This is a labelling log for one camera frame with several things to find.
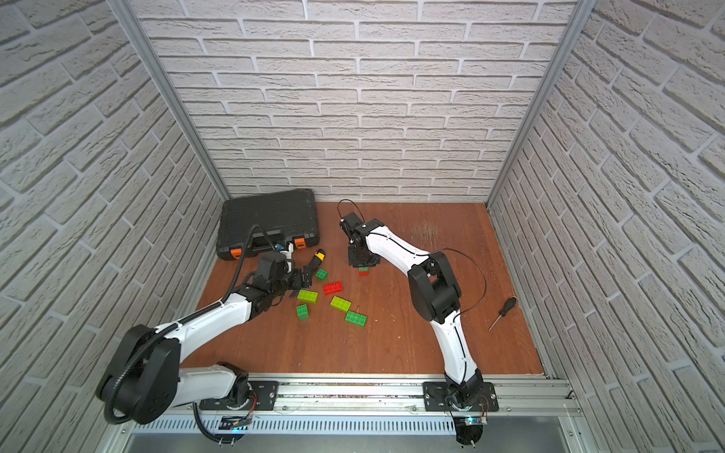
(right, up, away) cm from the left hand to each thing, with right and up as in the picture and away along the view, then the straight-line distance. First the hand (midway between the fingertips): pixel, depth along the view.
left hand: (304, 265), depth 89 cm
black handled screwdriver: (+67, -13, +1) cm, 69 cm away
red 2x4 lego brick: (+8, -8, +4) cm, 13 cm away
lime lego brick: (+12, -13, +1) cm, 17 cm away
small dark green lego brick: (+19, -2, +6) cm, 20 cm away
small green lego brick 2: (0, -14, -3) cm, 15 cm away
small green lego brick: (+4, -4, +8) cm, 10 cm away
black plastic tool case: (-11, +16, +17) cm, 26 cm away
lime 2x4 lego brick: (0, -11, +3) cm, 11 cm away
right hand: (+19, 0, +7) cm, 21 cm away
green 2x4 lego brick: (+17, -17, -2) cm, 24 cm away
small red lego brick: (+19, -4, +8) cm, 21 cm away
